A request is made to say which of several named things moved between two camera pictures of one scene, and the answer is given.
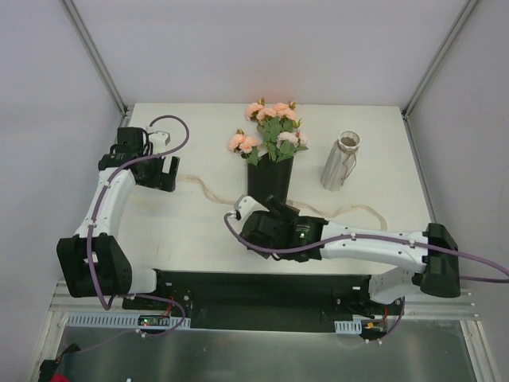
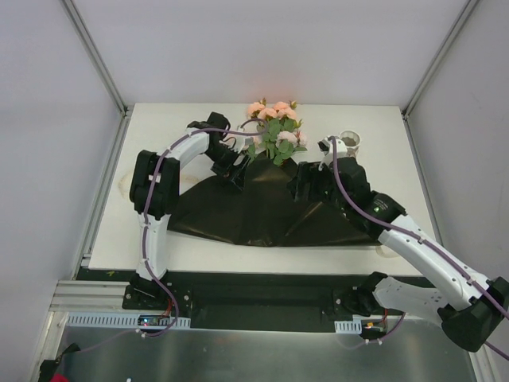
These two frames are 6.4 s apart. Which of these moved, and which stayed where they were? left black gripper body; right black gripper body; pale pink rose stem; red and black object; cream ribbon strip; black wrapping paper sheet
Moved: left black gripper body; cream ribbon strip; right black gripper body; black wrapping paper sheet
Stayed: pale pink rose stem; red and black object
